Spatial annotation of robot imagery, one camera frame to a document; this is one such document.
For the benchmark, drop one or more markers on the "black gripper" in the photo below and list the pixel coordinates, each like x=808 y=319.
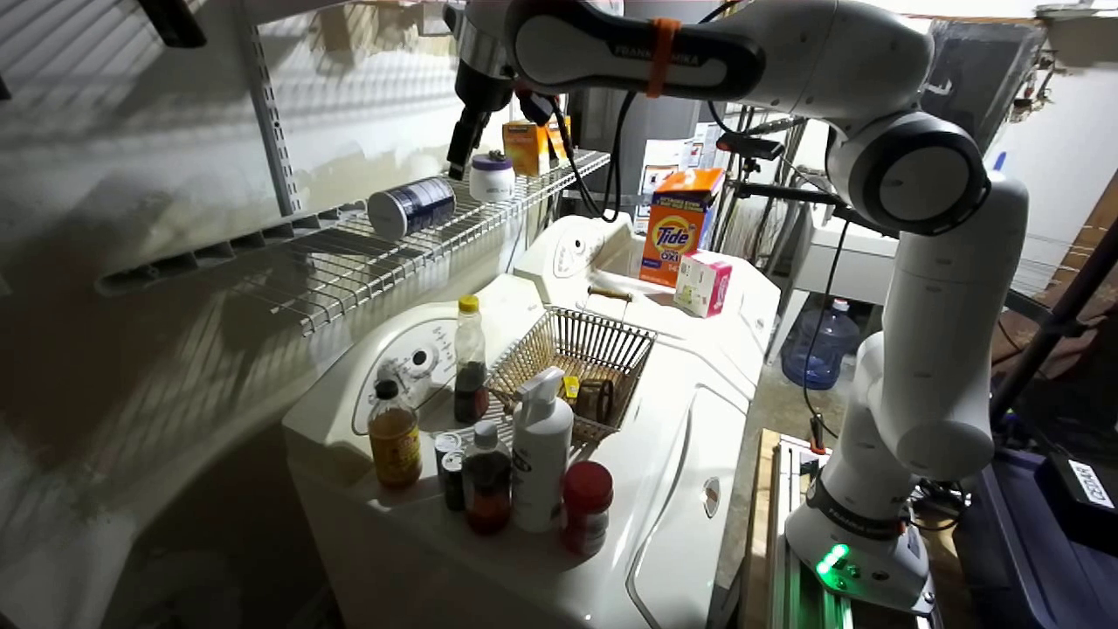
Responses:
x=482 y=94

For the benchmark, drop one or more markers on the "blue can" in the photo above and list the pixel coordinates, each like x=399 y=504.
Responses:
x=410 y=206

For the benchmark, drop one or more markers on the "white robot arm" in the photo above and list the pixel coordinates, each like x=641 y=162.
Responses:
x=921 y=407

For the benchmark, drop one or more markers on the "red can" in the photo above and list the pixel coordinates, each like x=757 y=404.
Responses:
x=584 y=508

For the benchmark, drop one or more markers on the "white purple-lidded jar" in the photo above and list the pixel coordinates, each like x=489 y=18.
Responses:
x=489 y=176

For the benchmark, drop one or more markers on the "orange Tide detergent box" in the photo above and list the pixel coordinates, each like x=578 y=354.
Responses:
x=678 y=223

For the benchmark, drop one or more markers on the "white pink small box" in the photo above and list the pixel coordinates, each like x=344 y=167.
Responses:
x=703 y=285

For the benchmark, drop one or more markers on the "yellow-capped clear bottle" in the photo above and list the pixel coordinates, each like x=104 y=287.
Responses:
x=468 y=361

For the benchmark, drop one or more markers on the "white spray bottle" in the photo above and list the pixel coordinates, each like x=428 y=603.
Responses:
x=538 y=449

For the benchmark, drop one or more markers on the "amber liquid bottle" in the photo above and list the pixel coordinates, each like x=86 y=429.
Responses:
x=392 y=437

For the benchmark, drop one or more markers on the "dark sauce bottle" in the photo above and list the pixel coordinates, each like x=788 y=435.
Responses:
x=488 y=480

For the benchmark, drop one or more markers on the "blue water jug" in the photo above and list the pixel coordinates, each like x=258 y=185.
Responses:
x=817 y=348

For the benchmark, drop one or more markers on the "white washing machine far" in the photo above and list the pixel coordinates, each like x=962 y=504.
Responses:
x=410 y=561

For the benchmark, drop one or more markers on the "white wire shelf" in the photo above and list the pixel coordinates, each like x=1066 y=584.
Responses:
x=344 y=256

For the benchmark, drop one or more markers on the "wire basket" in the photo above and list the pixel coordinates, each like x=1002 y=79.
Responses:
x=581 y=343

